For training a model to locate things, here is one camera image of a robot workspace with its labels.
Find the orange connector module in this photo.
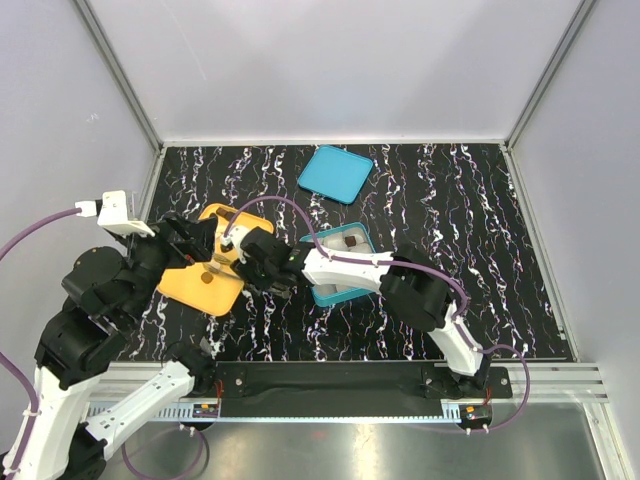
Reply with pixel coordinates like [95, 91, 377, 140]
[459, 404, 493, 435]

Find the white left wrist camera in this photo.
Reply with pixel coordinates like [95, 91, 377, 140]
[75, 190, 155, 237]

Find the aluminium frame rail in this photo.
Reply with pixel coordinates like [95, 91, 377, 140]
[71, 0, 163, 154]

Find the left connector module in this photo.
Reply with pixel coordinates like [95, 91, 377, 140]
[192, 402, 219, 419]

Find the teal tin box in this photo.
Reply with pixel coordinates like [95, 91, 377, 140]
[311, 222, 375, 307]

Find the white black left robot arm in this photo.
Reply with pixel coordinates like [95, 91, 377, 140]
[1, 217, 218, 479]

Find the teal tin lid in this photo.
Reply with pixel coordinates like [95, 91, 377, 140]
[297, 145, 373, 205]

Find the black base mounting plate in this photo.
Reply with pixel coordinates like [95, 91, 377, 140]
[191, 361, 513, 421]

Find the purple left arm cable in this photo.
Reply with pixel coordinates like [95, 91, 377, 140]
[0, 207, 84, 480]

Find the orange plastic tray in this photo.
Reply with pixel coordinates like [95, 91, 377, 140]
[157, 203, 245, 316]

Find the purple floor cable loop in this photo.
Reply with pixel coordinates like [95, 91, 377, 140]
[121, 429, 207, 477]

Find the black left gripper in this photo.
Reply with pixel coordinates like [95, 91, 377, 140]
[116, 209, 219, 323]

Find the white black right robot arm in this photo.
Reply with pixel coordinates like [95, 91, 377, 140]
[221, 226, 491, 397]

